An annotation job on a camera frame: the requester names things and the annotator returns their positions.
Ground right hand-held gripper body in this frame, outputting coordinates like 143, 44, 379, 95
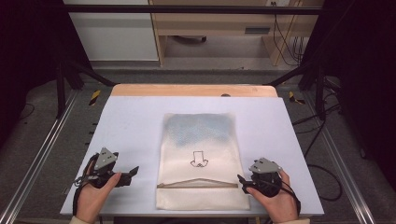
247, 157, 284, 199

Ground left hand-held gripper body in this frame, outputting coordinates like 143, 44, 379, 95
88, 147, 130, 189

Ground cream fabric bag with drawing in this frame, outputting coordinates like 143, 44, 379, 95
155, 112, 251, 211

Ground person's right hand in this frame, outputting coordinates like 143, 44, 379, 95
246, 170, 299, 224

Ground person's left hand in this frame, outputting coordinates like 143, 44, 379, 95
75, 161, 122, 224

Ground white foam board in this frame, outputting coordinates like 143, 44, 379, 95
60, 95, 325, 217

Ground white cabinet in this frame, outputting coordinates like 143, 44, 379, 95
63, 0, 160, 62

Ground black curtain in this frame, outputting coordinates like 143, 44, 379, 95
300, 0, 396, 190
0, 0, 92, 148

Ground light wooden desk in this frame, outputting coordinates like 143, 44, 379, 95
148, 0, 325, 67

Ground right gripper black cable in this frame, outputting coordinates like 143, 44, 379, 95
274, 177, 302, 217

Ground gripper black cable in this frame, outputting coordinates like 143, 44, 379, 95
274, 177, 302, 217
72, 152, 100, 217

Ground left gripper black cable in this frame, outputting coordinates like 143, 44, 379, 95
72, 152, 100, 217

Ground yellow-handled tool left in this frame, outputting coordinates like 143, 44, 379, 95
88, 89, 103, 107

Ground yellow-handled tool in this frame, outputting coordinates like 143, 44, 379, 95
88, 89, 103, 107
288, 91, 306, 105

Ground aluminium floor rail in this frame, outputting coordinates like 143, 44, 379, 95
302, 91, 378, 224
0, 89, 79, 224

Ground long black floor cable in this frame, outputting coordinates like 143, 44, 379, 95
291, 102, 344, 203

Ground black metal frame stand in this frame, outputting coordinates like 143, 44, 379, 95
266, 61, 328, 121
55, 59, 117, 119

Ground yellow-handled tool right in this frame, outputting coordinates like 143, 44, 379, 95
288, 91, 306, 105

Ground thin black floor cable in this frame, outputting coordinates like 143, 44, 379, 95
18, 102, 35, 121

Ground black hanging cables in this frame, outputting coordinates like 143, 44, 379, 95
271, 1, 305, 67

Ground black horizontal frame bar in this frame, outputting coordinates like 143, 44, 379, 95
64, 4, 323, 16

